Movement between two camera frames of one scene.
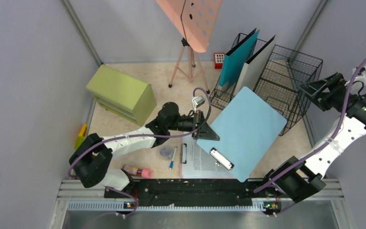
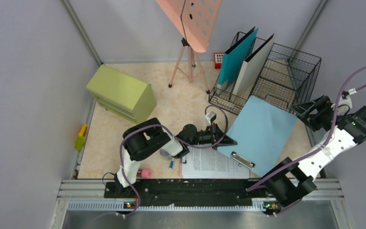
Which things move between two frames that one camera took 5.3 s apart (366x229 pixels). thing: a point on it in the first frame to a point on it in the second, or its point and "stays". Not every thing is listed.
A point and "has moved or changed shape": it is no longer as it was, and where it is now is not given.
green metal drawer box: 131,98 stays
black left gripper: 206,133 to 214,129
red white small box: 218,59 stays
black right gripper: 336,82 to 304,109
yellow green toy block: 82,136 stays
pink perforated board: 195,19 stays
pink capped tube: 145,173 stays
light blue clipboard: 246,128 has moved or changed shape
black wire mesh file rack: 276,72 stays
